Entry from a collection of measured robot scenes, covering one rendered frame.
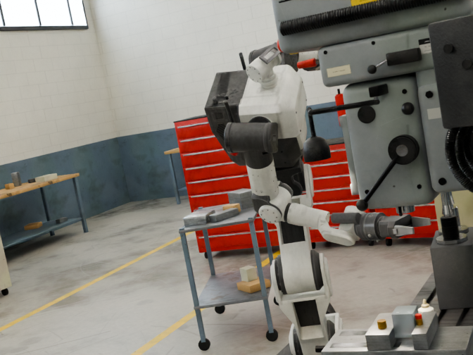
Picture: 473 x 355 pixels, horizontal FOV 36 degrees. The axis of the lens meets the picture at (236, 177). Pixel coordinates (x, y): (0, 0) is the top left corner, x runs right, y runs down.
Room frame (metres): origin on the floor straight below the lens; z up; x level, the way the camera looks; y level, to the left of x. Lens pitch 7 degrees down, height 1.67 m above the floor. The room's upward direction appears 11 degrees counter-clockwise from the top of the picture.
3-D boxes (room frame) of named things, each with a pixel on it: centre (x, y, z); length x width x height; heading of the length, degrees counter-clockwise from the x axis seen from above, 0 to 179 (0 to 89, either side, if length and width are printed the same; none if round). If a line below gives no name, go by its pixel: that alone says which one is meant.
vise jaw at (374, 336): (1.75, -0.29, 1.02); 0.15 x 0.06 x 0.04; 154
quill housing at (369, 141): (1.86, -0.42, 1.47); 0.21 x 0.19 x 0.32; 152
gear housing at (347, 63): (1.84, -0.45, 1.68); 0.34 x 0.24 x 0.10; 62
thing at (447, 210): (2.12, -0.59, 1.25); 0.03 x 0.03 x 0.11
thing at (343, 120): (1.91, -0.32, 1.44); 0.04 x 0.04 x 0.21; 62
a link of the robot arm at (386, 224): (2.26, -0.44, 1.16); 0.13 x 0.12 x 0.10; 137
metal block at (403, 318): (1.73, -0.34, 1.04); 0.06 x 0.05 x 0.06; 154
